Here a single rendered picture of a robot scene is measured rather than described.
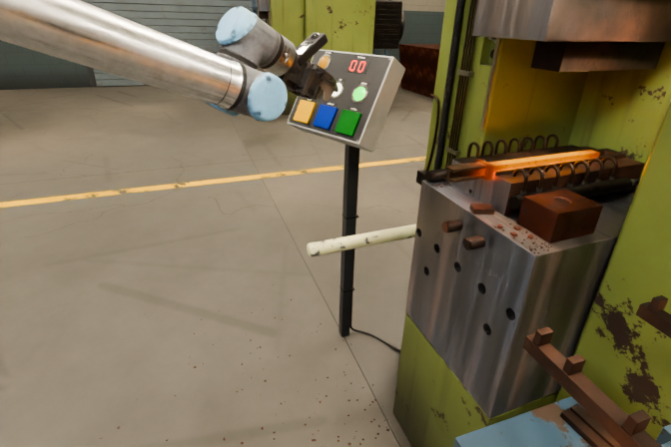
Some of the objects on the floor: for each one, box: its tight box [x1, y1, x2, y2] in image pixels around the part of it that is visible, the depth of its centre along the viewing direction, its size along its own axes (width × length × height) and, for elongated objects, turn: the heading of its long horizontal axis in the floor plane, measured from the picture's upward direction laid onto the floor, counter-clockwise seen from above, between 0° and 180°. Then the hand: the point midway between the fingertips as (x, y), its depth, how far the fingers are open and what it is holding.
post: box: [338, 145, 359, 337], centre depth 153 cm, size 4×4×108 cm
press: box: [256, 0, 404, 115], centre depth 558 cm, size 220×123×290 cm, turn 108°
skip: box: [399, 44, 440, 99], centre depth 751 cm, size 120×189×85 cm, turn 18°
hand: (335, 87), depth 110 cm, fingers closed
